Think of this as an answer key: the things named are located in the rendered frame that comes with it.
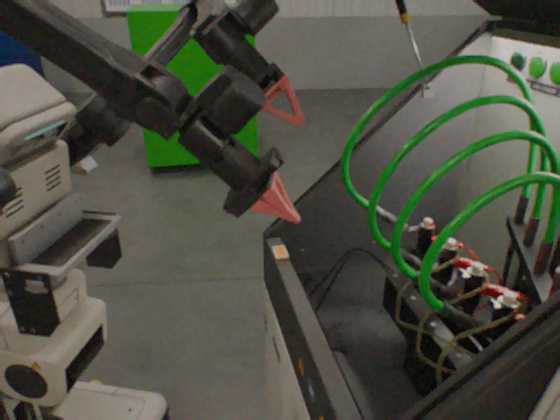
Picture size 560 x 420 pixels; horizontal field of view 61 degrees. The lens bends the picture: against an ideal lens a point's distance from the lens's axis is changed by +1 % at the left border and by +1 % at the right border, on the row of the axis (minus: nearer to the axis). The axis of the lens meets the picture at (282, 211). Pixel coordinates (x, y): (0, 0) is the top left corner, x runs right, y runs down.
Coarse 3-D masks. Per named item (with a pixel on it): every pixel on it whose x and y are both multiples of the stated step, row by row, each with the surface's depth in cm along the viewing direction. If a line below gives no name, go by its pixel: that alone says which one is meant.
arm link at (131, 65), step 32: (0, 0) 54; (32, 0) 55; (32, 32) 56; (64, 32) 56; (96, 32) 59; (64, 64) 58; (96, 64) 57; (128, 64) 58; (128, 96) 59; (160, 96) 58
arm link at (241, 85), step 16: (224, 80) 58; (240, 80) 59; (192, 96) 66; (208, 96) 59; (224, 96) 59; (240, 96) 58; (256, 96) 60; (144, 112) 59; (160, 112) 59; (208, 112) 60; (224, 112) 59; (240, 112) 59; (256, 112) 60; (160, 128) 60; (176, 128) 60; (224, 128) 61; (240, 128) 62
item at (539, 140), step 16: (480, 144) 66; (544, 144) 68; (448, 160) 66; (432, 176) 67; (416, 192) 67; (400, 224) 69; (400, 240) 70; (544, 240) 77; (400, 256) 71; (544, 256) 78; (416, 272) 74; (544, 272) 79; (432, 288) 75; (448, 288) 77
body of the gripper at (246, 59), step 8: (240, 48) 75; (248, 48) 75; (232, 56) 75; (240, 56) 75; (248, 56) 75; (256, 56) 75; (232, 64) 75; (240, 64) 75; (248, 64) 75; (256, 64) 75; (264, 64) 76; (272, 64) 73; (248, 72) 75; (256, 72) 75; (264, 72) 73; (272, 72) 73; (256, 80) 73; (264, 80) 77; (264, 88) 78
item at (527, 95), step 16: (432, 64) 77; (448, 64) 77; (464, 64) 78; (480, 64) 78; (496, 64) 79; (416, 80) 77; (384, 96) 77; (528, 96) 83; (368, 112) 78; (352, 144) 79; (528, 160) 90; (352, 192) 83; (528, 192) 92
